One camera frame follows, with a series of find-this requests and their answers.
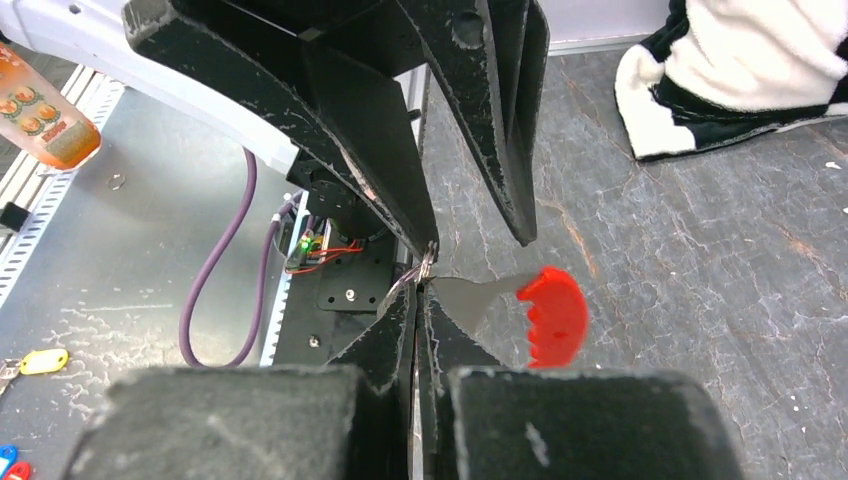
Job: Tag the metal key holder red handle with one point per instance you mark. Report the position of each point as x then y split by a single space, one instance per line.
545 306

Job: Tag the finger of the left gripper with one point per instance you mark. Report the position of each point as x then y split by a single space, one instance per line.
350 118
489 59

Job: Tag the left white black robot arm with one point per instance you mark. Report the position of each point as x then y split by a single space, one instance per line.
377 34

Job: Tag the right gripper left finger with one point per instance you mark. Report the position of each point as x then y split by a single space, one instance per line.
347 419

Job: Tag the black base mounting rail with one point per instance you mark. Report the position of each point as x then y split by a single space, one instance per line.
316 314

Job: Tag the black white checkered cloth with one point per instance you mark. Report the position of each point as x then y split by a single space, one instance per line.
721 72

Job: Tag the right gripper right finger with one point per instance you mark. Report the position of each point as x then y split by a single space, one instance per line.
482 420

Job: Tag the key with red tag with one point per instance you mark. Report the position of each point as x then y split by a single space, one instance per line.
18 471

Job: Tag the key with blue tag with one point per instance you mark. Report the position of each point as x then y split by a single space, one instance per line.
8 456

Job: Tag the orange juice bottle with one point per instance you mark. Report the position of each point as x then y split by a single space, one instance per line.
37 118

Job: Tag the key with yellow tag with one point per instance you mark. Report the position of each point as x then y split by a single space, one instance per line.
36 362

